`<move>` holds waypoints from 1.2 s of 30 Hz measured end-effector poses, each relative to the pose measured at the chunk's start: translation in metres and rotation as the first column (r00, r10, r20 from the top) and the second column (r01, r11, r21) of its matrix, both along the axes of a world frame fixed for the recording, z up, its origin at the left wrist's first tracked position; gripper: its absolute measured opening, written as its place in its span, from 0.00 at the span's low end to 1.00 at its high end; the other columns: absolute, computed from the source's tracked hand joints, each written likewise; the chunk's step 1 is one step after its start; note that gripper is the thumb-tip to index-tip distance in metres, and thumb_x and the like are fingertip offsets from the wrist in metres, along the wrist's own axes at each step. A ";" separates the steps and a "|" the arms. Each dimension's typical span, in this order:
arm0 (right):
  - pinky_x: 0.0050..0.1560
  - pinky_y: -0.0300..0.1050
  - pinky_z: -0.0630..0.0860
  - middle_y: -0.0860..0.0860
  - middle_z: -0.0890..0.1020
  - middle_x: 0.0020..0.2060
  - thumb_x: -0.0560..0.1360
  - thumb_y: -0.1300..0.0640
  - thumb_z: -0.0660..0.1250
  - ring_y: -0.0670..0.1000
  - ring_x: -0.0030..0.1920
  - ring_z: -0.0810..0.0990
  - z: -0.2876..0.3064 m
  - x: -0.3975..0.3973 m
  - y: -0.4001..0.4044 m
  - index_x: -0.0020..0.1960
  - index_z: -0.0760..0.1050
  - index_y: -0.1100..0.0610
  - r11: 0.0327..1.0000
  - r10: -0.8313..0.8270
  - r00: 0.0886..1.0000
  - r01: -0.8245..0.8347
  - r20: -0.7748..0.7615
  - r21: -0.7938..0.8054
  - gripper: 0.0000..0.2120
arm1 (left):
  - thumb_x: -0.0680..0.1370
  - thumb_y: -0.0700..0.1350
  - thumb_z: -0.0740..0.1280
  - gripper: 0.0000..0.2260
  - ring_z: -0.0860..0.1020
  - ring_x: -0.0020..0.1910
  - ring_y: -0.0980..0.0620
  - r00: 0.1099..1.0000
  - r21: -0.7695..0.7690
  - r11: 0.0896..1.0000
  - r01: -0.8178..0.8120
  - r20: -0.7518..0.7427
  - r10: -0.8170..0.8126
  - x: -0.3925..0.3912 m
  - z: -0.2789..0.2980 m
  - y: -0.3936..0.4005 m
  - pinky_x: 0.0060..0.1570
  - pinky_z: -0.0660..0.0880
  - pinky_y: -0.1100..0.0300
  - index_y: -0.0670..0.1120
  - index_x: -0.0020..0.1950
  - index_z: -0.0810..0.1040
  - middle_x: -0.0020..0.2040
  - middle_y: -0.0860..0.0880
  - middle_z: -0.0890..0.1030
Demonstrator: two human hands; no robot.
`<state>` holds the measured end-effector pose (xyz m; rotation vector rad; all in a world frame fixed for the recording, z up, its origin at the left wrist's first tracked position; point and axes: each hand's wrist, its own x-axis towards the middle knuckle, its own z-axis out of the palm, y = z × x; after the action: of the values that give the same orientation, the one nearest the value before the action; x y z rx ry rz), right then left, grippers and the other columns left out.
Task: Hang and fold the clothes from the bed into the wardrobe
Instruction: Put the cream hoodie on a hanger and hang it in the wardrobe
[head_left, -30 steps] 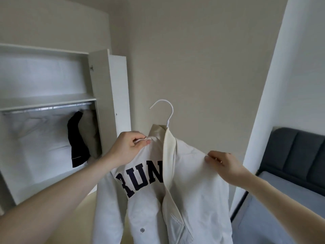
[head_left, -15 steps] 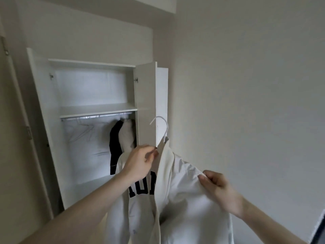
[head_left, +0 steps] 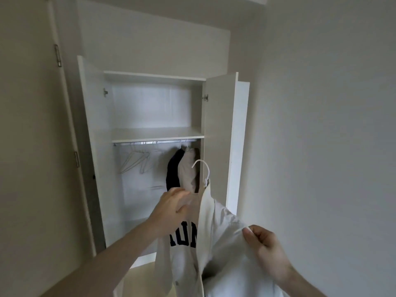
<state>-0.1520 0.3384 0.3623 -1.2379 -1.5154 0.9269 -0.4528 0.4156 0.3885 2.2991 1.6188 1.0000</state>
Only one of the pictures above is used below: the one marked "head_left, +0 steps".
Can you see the person's left hand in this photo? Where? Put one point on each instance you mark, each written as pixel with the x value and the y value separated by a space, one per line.
pixel 165 210

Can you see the person's right hand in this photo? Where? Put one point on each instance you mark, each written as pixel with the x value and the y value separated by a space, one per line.
pixel 267 249

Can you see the person's left fingers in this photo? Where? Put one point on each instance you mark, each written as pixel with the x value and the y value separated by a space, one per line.
pixel 181 194

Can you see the person's right thumb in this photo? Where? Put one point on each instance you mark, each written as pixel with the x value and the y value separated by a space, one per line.
pixel 249 236

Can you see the white jacket with dark lettering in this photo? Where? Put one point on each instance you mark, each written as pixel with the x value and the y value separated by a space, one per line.
pixel 222 244

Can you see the person's left forearm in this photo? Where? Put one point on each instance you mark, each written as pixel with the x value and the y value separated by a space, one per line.
pixel 120 259

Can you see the person's right forearm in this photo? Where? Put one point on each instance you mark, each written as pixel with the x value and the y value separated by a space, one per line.
pixel 301 283

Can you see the dark hanging garment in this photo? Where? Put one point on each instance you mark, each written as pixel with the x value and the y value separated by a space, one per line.
pixel 173 173

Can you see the light grey hanging garment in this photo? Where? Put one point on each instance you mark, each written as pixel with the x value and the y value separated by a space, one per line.
pixel 189 170

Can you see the white plastic clothes hanger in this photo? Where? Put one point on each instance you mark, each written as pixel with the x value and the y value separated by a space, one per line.
pixel 202 165

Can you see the white wardrobe shelf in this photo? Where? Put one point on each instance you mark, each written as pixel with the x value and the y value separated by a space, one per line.
pixel 154 134

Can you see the plain white wardrobe door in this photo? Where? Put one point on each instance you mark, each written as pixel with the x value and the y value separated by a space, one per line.
pixel 219 136

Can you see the white wardrobe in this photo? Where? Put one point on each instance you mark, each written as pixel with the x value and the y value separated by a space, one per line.
pixel 154 108

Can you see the white wardrobe door with knob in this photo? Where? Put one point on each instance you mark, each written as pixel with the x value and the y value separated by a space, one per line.
pixel 92 151

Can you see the metal room door hinge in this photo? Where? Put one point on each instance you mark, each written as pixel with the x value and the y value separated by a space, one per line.
pixel 76 159
pixel 57 55

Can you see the metal clothes rail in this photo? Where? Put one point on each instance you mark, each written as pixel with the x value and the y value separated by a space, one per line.
pixel 145 142

